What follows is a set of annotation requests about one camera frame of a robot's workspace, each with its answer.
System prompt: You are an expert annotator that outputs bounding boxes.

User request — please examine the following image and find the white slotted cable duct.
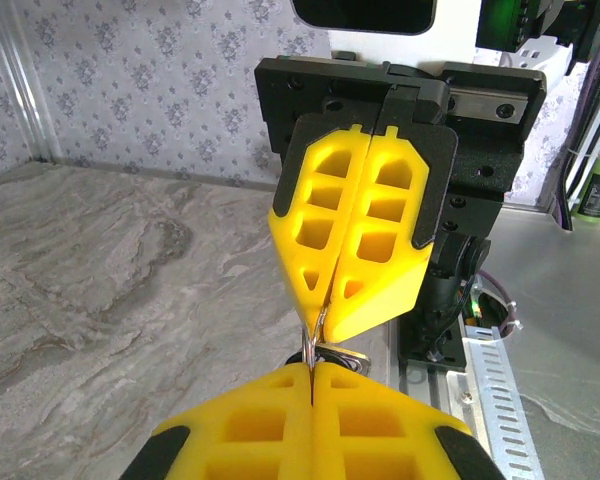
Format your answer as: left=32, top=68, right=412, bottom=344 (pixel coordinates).
left=459, top=324, right=546, bottom=480

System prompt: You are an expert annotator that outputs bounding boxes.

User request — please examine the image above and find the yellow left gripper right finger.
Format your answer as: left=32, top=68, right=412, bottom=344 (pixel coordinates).
left=309, top=362, right=506, bottom=480

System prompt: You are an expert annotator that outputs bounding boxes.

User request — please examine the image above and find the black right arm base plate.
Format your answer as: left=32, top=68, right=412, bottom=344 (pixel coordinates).
left=397, top=309, right=469, bottom=374

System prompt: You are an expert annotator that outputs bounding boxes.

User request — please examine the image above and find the metal key ring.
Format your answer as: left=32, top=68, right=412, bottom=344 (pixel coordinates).
left=283, top=303, right=332, bottom=375

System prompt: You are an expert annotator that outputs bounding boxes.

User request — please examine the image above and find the green bottle black label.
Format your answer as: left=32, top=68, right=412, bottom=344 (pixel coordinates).
left=571, top=152, right=600, bottom=221

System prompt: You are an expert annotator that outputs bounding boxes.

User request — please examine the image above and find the grey metal plate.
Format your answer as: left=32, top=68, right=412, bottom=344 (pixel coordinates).
left=479, top=209, right=600, bottom=480

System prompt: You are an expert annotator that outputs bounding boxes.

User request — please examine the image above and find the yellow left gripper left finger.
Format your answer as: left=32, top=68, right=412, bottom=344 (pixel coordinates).
left=134, top=362, right=314, bottom=480

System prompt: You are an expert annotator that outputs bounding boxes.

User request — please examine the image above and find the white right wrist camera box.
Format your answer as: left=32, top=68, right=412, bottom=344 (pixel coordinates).
left=289, top=0, right=481, bottom=66

